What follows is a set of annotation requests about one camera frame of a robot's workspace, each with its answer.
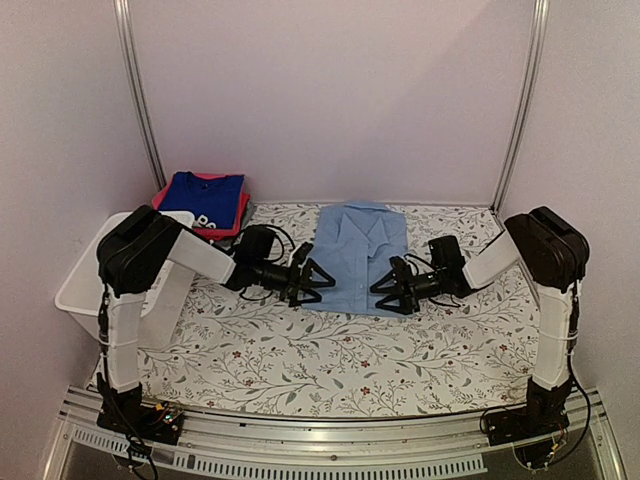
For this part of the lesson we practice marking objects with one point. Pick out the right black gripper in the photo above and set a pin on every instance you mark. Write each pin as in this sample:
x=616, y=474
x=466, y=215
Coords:
x=410, y=300

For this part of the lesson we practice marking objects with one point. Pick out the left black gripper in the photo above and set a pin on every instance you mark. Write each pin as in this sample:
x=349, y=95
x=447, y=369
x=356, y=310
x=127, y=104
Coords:
x=294, y=284

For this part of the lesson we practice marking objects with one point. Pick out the light blue garment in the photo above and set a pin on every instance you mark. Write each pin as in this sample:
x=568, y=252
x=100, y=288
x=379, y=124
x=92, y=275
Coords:
x=354, y=242

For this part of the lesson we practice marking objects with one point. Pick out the blue t-shirt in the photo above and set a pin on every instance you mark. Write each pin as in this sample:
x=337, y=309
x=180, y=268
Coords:
x=213, y=201

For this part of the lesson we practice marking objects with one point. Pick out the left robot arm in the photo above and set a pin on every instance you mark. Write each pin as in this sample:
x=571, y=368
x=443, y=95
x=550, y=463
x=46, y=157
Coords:
x=131, y=256

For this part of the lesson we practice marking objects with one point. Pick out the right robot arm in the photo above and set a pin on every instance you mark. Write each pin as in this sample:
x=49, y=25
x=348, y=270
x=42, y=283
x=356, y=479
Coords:
x=556, y=256

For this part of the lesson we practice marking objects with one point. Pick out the white plastic laundry bin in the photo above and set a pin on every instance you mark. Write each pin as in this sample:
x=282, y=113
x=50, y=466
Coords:
x=80, y=295

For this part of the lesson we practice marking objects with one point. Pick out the folded grey garment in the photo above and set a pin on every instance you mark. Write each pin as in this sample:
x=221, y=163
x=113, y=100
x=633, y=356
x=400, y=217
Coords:
x=247, y=216

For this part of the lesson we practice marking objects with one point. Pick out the floral table cloth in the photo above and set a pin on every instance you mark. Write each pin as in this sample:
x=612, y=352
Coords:
x=262, y=357

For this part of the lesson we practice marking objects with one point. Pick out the folded pink garment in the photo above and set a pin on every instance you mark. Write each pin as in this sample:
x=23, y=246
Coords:
x=211, y=234

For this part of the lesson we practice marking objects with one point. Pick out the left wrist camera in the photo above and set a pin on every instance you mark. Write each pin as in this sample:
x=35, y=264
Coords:
x=301, y=252

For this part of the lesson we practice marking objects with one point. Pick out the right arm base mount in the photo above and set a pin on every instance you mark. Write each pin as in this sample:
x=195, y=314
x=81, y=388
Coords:
x=503, y=425

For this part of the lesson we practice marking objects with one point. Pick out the aluminium front rail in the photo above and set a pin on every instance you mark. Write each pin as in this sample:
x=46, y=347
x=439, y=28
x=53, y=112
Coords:
x=228, y=445

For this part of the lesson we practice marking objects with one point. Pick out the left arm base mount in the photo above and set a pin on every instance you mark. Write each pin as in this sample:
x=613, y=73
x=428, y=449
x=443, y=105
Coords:
x=162, y=423

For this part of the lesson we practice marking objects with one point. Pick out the right aluminium frame post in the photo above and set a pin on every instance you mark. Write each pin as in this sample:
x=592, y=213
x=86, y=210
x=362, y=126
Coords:
x=527, y=90

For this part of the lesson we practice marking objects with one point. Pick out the aluminium frame post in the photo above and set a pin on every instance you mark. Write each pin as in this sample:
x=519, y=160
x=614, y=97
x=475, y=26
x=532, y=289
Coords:
x=133, y=74
x=527, y=90

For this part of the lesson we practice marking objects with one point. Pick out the left aluminium frame post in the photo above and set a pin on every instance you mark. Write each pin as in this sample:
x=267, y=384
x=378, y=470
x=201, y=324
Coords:
x=133, y=74

